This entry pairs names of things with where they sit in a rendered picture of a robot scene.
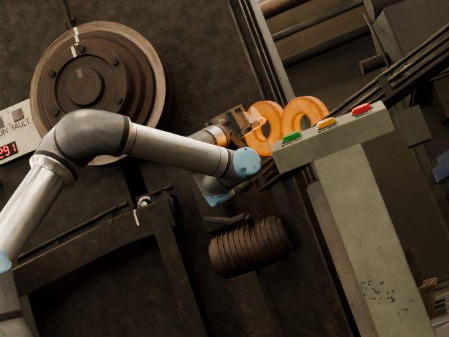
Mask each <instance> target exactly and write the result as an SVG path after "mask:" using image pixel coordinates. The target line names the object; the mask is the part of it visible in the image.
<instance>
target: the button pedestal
mask: <svg viewBox="0 0 449 337"><path fill-rule="evenodd" d="M370 105H371V108H370V109H369V110H366V111H365V112H362V113H359V114H354V115H353V114H352V113H351V112H350V113H347V114H344V115H343V116H340V117H337V118H336V119H335V120H336V122H334V123H333V124H331V125H329V126H326V127H323V128H317V126H314V127H312V128H309V129H307V130H304V131H302V132H301V136H299V137H297V138H295V139H293V140H290V141H288V142H283V140H279V141H276V142H275V143H274V145H273V149H272V153H271V154H272V156H273V159H274V161H275V164H276V165H277V168H278V170H279V173H280V174H284V173H287V172H289V171H292V170H294V169H297V168H299V167H302V166H305V165H306V164H309V163H312V162H313V164H314V166H315V169H316V171H317V174H318V177H319V180H320V182H321V185H322V187H323V190H324V193H325V196H326V198H327V201H328V203H329V206H330V209H331V212H332V214H333V217H334V219H335V222H336V225H337V228H338V230H339V233H340V235H341V238H342V241H343V244H344V246H345V249H346V252H347V254H348V256H349V260H350V262H351V265H352V267H353V270H354V272H355V276H356V278H357V281H358V283H359V286H360V288H361V292H362V294H363V297H364V299H365V302H366V304H367V308H368V310H369V313H370V315H371V318H372V320H373V324H374V326H375V328H376V331H377V333H378V336H379V337H436V333H435V331H434V329H433V326H432V323H431V321H430V318H429V316H428V313H427V311H426V308H425V305H424V303H423V301H422V298H421V295H420V293H419V290H418V287H417V285H416V283H415V280H414V277H413V275H412V272H411V270H410V267H409V265H408V262H407V259H406V256H405V255H404V251H403V249H402V246H401V244H400V241H399V239H398V236H397V234H396V231H395V229H394V226H393V223H392V220H391V219H390V216H389V213H388V210H387V208H386V205H385V203H384V200H383V198H382V195H381V193H380V190H379V188H378V185H377V183H376V180H375V177H374V175H373V173H372V170H371V167H370V165H369V162H368V160H367V157H366V155H365V152H364V149H363V146H362V145H361V144H362V143H364V142H367V141H369V140H372V139H374V138H377V137H379V136H382V135H385V134H387V133H390V132H393V131H394V126H393V124H392V121H391V118H390V115H389V114H388V110H387V108H386V107H385V106H384V103H383V102H382V101H378V102H375V103H373V104H370Z"/></svg>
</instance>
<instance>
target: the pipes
mask: <svg viewBox="0 0 449 337"><path fill-rule="evenodd" d="M309 1H312V0H268V1H266V2H263V3H261V4H259V6H260V8H261V11H262V14H263V17H264V18H265V20H267V19H270V18H272V17H274V16H276V15H279V14H281V13H284V12H286V11H288V10H290V9H293V8H295V7H298V6H300V5H302V4H304V3H307V2H309ZM362 5H364V2H363V0H354V1H352V2H349V3H347V4H345V5H342V6H340V7H337V8H335V9H332V10H331V11H328V12H326V13H323V14H321V15H318V16H317V17H314V18H312V19H309V20H307V21H304V22H303V23H300V24H297V25H295V26H293V27H290V28H288V29H286V30H283V31H280V32H279V33H276V34H274V35H272V36H271V37H272V39H273V42H276V41H279V40H281V39H283V38H286V37H289V36H290V35H293V34H295V33H298V32H300V31H303V30H304V29H307V28H309V27H312V26H314V25H317V24H319V23H321V22H324V21H327V20H328V19H331V18H333V17H336V16H338V15H341V14H342V13H345V12H347V11H350V10H352V9H355V8H357V7H359V6H362ZM370 34H371V31H370V28H369V25H368V24H365V25H362V26H361V27H358V28H356V29H353V30H351V31H348V32H346V33H344V34H341V35H338V36H337V37H334V38H332V39H329V40H327V41H324V42H322V43H320V44H317V45H314V46H313V47H310V48H308V49H305V50H303V51H300V52H298V53H296V54H293V55H290V56H289V57H287V58H284V59H281V62H282V64H283V67H284V69H285V70H286V69H288V68H291V67H293V66H296V65H298V64H300V63H303V62H306V61H307V60H310V59H312V58H315V57H317V56H319V55H322V54H324V53H327V52H329V51H331V50H334V49H337V48H339V47H341V46H343V45H346V44H349V43H351V42H353V41H356V40H358V39H361V38H363V37H365V36H368V35H370ZM3 186H4V185H3V181H2V178H1V177H0V187H3Z"/></svg>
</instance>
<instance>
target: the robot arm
mask: <svg viewBox="0 0 449 337"><path fill-rule="evenodd" d="M250 112H251V115H249V114H248V113H247V112H245V110H244V108H243V106H242V105H241V104H240V105H238V106H236V107H234V108H232V109H230V110H227V112H225V113H223V114H220V115H218V116H217V117H215V118H213V119H211V120H209V121H208V122H206V123H205V126H206V128H204V129H202V130H200V131H198V132H196V133H194V134H192V135H190V136H188V137H183V136H179V135H176V134H172V133H169V132H165V131H161V130H157V129H154V128H150V127H147V126H143V125H139V124H135V123H133V122H131V120H130V119H129V117H127V116H124V115H121V114H116V113H113V112H107V111H103V110H94V109H81V110H74V111H72V112H70V113H68V114H66V115H65V116H64V117H63V118H62V119H61V120H60V121H59V122H58V123H57V124H56V125H55V126H54V127H53V128H52V129H51V130H50V131H49V132H48V133H47V134H46V135H45V136H44V137H43V138H42V139H41V141H40V142H39V145H38V147H37V150H36V151H35V152H34V154H33V156H32V157H31V158H30V161H29V162H30V165H31V170H30V171H29V173H28V174H27V176H26V177H25V178H24V180H23V182H22V183H21V184H20V186H19V187H18V189H17V190H16V191H15V193H14V194H13V196H12V197H11V198H10V200H9V202H8V203H7V204H6V206H5V207H4V209H3V210H2V212H1V213H0V337H34V336H33V334H32V333H31V331H30V330H29V328H28V327H27V325H26V323H25V320H24V318H23V313H22V309H21V304H20V301H19V296H18V293H17V288H16V285H15V280H14V277H13V272H12V269H11V268H12V267H13V265H14V264H15V262H16V261H17V259H18V258H19V256H20V255H21V253H22V251H23V250H24V249H25V247H26V245H27V244H28V243H29V241H30V239H31V238H32V236H33V234H34V233H35V232H36V230H37V228H38V227H39V226H40V224H41V222H42V221H43V220H44V218H45V216H46V215H47V213H48V212H49V210H50V209H51V207H52V206H53V204H54V203H55V201H56V200H57V198H58V197H59V195H60V193H61V192H62V191H63V189H69V188H72V187H73V186H74V185H75V183H76V181H77V180H78V178H79V177H80V175H81V174H82V172H83V171H84V169H85V168H86V166H87V165H88V164H89V162H91V161H92V160H93V159H94V158H95V157H97V156H100V155H109V156H114V157H119V156H121V155H123V154H125V155H128V156H133V157H136V158H141V159H144V160H149V161H152V162H157V163H160V164H165V165H168V166H173V167H176V168H179V169H181V170H187V171H189V172H190V173H191V175H192V176H193V178H194V180H195V181H196V183H197V185H198V187H199V189H200V190H201V192H202V195H203V197H205V199H206V200H207V201H208V203H209V205H210V206H211V207H216V206H218V205H220V204H221V203H224V202H225V201H227V200H228V199H230V198H231V197H233V196H234V195H235V191H234V188H235V187H236V186H238V185H240V184H241V183H243V182H245V181H248V180H250V179H252V178H253V177H254V176H255V175H256V174H257V173H258V172H259V171H260V169H261V159H260V157H259V155H258V154H257V152H256V151H255V150H253V149H252V148H249V147H246V146H245V145H244V144H243V143H242V142H241V141H240V139H241V138H242V137H244V136H246V135H247V134H249V133H250V132H252V131H253V130H254V129H256V128H258V127H260V126H262V125H263V124H265V123H266V120H267V119H266V118H264V117H262V116H261V115H260V114H259V112H258V111H257V110H256V108H255V107H253V106H252V107H250ZM212 124H213V125H212Z"/></svg>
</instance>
